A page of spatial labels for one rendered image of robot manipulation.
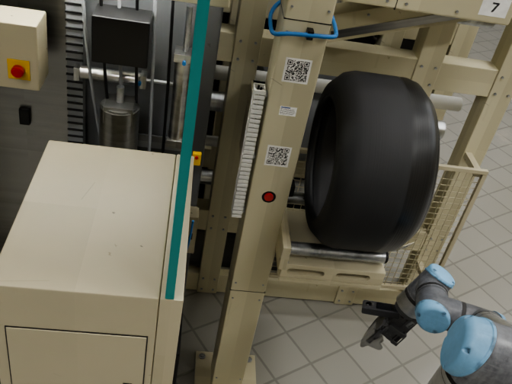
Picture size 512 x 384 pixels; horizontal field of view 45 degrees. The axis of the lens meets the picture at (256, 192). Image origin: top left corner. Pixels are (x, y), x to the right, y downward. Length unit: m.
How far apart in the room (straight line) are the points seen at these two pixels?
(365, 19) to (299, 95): 0.48
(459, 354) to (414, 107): 0.88
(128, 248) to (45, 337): 0.26
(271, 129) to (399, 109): 0.38
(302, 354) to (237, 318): 0.65
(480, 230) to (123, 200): 2.92
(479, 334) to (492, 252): 2.80
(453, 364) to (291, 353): 1.80
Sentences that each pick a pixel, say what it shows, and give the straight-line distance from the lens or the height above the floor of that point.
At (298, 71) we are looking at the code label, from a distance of 1.76.
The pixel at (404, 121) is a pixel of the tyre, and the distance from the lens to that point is 1.83.
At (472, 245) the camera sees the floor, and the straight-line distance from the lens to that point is 3.96.
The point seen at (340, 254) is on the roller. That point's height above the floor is 0.91.
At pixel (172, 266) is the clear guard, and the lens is 1.25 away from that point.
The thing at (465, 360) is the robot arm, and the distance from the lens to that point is 1.19.
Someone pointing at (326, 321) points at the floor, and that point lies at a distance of 3.12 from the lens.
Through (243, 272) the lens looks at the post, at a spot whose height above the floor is 0.71.
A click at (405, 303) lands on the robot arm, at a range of 1.90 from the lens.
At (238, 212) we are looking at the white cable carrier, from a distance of 2.04.
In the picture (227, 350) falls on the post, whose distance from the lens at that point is 2.53.
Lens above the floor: 2.24
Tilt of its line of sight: 36 degrees down
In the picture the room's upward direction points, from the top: 12 degrees clockwise
